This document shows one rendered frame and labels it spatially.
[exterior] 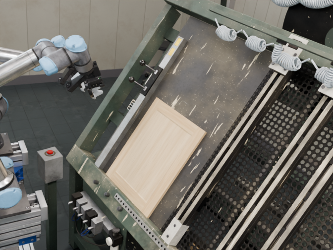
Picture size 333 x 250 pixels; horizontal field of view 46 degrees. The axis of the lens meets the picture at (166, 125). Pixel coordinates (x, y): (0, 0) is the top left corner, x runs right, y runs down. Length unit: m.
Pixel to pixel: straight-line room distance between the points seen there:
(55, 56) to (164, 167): 0.93
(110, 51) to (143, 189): 3.75
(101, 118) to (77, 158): 0.30
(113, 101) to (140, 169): 0.55
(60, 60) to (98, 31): 4.04
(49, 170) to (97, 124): 0.42
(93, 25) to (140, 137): 3.38
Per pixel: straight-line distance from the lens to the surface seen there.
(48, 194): 2.74
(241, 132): 1.96
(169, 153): 2.21
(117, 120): 2.62
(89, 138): 2.67
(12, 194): 1.83
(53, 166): 2.58
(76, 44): 1.59
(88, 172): 2.54
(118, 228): 2.28
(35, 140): 4.41
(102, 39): 5.68
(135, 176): 2.32
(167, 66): 2.43
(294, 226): 1.79
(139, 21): 5.81
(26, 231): 2.19
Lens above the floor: 2.41
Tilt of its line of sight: 30 degrees down
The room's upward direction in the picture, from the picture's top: 9 degrees clockwise
